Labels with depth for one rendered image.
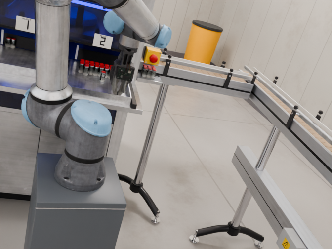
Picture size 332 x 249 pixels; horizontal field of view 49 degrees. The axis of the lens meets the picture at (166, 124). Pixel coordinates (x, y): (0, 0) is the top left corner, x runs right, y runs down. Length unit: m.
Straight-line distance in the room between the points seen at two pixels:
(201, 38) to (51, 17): 4.40
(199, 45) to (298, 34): 1.43
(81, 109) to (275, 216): 1.16
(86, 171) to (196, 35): 4.37
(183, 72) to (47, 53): 1.11
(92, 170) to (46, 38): 0.38
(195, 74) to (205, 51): 3.32
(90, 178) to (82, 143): 0.11
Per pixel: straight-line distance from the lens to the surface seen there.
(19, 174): 2.12
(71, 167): 1.07
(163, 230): 2.28
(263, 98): 2.06
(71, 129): 1.03
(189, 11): 5.98
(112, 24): 1.23
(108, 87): 1.61
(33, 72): 1.57
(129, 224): 2.25
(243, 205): 2.19
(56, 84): 1.04
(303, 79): 4.32
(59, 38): 0.99
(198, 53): 5.32
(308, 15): 4.51
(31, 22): 1.78
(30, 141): 2.00
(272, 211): 1.89
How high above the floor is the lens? 1.44
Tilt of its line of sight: 24 degrees down
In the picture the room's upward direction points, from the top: 16 degrees clockwise
